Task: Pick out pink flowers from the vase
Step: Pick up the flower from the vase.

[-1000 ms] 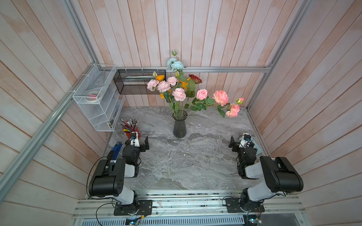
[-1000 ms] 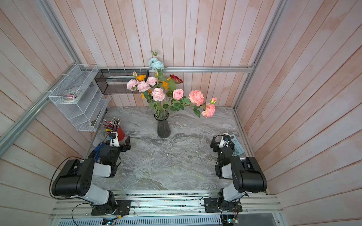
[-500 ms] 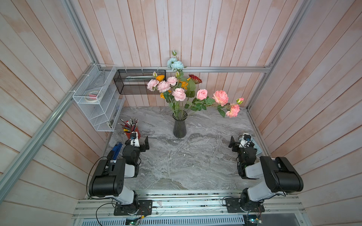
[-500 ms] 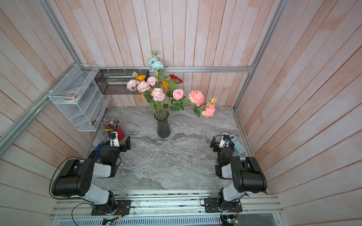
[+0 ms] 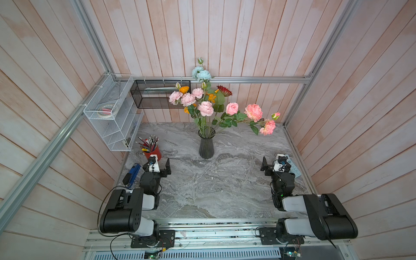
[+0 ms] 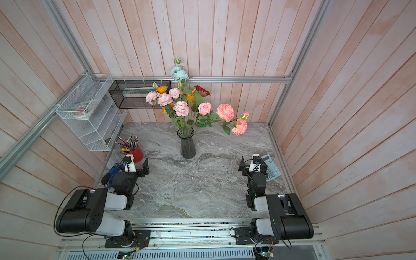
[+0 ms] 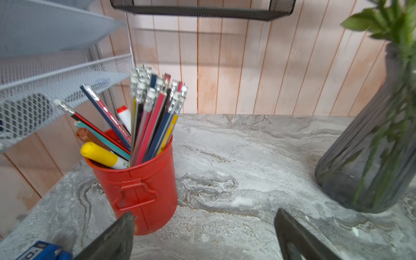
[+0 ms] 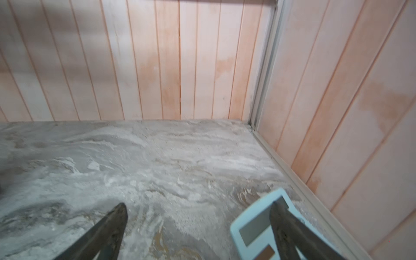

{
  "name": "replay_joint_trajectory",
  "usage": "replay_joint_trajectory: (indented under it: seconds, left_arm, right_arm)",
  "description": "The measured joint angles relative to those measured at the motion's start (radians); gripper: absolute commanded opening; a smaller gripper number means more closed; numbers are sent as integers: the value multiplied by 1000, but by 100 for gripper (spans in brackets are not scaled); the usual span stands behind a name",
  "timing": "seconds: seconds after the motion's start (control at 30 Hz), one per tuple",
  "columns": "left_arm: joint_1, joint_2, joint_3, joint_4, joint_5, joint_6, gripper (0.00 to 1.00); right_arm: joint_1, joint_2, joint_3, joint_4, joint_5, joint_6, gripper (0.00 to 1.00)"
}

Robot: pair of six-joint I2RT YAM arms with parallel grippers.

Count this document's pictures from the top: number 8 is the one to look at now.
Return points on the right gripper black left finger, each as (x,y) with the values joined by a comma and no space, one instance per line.
(103,240)

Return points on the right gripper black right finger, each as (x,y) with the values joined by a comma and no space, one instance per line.
(293,238)

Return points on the light blue calculator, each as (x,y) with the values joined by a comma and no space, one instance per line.
(252,233)

